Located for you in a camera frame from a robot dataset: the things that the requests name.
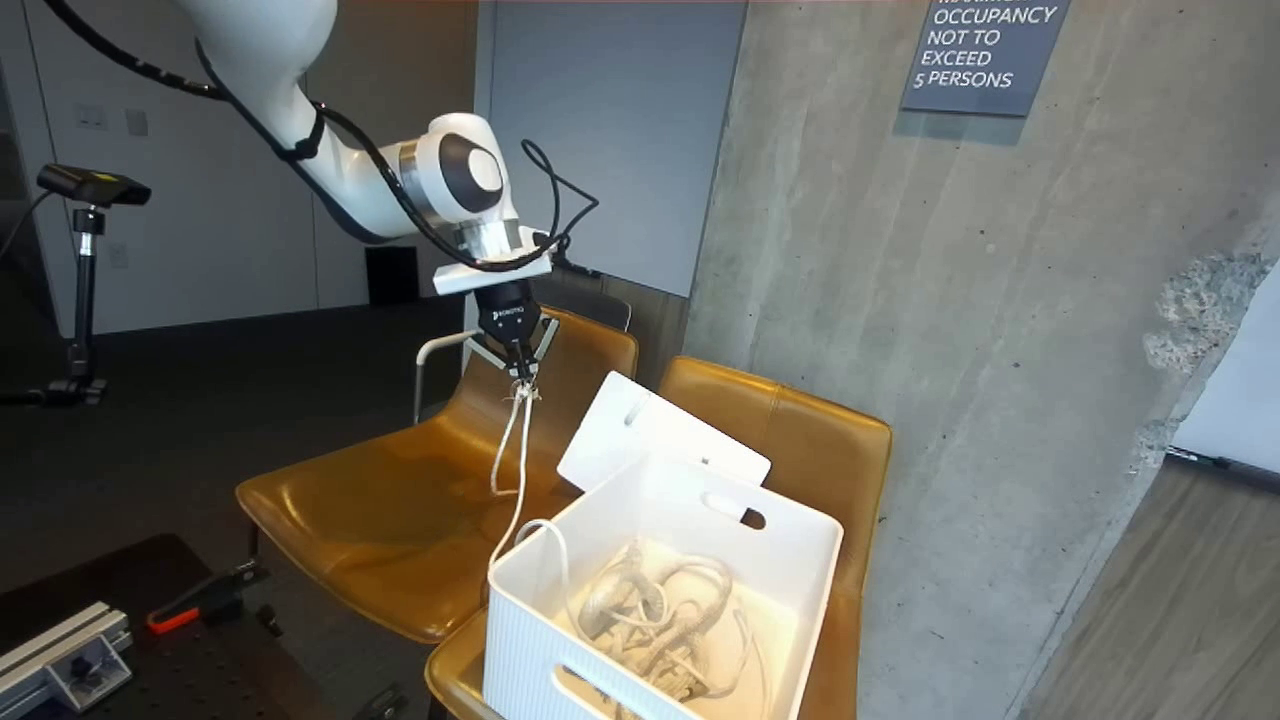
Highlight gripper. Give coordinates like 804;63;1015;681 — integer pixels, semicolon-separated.
465;280;561;387

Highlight white rope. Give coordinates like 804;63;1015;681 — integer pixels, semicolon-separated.
487;380;573;611

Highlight white basket lid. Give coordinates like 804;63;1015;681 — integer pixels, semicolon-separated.
556;371;774;498

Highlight white plastic basket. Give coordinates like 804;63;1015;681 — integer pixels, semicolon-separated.
482;452;846;720

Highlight brown leather chair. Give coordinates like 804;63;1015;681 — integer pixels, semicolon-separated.
235;305;641;646
424;356;895;720

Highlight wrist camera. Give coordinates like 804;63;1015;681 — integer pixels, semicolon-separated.
431;232;557;298

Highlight heap of white ropes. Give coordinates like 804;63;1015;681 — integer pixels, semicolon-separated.
570;540;769;719

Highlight clamp with orange handle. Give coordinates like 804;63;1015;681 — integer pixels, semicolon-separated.
146;560;273;637

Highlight camera on mount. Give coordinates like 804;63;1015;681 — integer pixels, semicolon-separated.
0;163;154;409

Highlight aluminium rail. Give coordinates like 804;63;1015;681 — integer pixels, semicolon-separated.
0;600;135;717

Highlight grey wall sign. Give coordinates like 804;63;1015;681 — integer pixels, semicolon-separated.
900;0;1074;119

